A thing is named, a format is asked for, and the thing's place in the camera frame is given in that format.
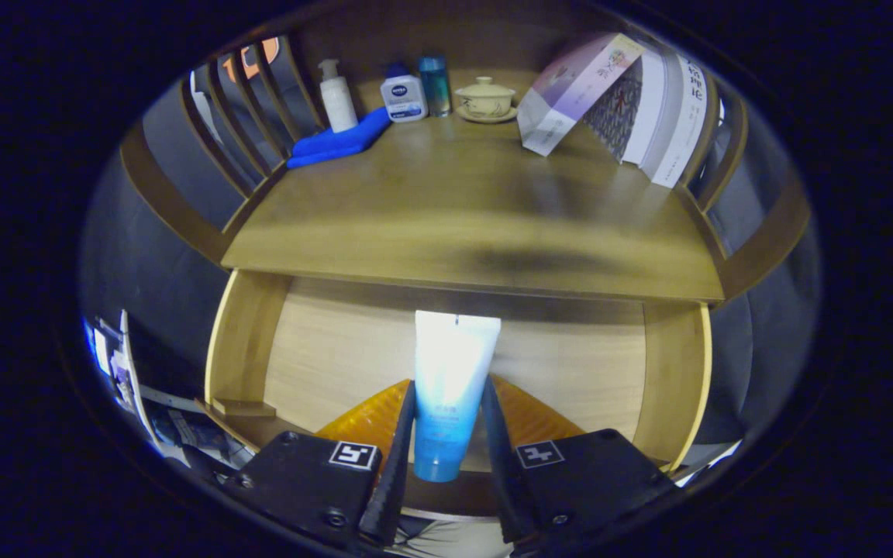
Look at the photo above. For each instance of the person's grey trousers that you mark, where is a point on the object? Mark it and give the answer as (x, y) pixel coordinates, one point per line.
(446, 541)

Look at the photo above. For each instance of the white side table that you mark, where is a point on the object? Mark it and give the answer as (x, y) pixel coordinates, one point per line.
(130, 364)

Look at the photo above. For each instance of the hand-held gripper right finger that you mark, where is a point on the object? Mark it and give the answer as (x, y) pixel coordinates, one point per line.
(497, 480)

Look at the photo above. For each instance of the blue folded cloth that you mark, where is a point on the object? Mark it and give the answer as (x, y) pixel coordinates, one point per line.
(338, 143)

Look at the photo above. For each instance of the teal bottle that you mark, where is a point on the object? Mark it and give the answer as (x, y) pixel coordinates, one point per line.
(436, 89)

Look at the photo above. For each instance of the beige lidded tea cup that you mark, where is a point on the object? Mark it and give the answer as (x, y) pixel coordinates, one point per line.
(485, 101)

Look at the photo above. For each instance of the white pump bottle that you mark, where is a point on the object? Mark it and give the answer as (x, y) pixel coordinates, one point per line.
(338, 105)

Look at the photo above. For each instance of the white bottle with blue cap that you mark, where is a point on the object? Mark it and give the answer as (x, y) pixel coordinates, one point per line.
(404, 97)

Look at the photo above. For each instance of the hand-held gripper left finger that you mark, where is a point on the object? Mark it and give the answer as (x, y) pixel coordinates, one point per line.
(398, 480)

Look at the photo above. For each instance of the plain white book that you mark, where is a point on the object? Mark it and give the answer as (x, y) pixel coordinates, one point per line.
(652, 116)

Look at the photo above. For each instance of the white book with black lettering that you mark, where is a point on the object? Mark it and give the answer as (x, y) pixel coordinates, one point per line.
(687, 116)

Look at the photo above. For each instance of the blue and white tube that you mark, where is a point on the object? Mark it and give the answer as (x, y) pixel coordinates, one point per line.
(450, 387)

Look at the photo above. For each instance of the pink and purple book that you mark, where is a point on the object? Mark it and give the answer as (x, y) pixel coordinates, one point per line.
(570, 97)

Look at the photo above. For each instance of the dark patterned book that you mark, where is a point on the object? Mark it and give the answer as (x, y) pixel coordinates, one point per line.
(617, 116)

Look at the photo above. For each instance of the wooden drawer with black knob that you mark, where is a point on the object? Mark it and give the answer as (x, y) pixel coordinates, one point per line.
(338, 356)

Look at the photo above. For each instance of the wooden countertop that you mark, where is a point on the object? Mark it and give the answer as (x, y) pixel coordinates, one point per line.
(454, 201)

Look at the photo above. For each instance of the wooden cabinet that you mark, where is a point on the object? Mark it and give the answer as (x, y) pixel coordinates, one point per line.
(764, 244)

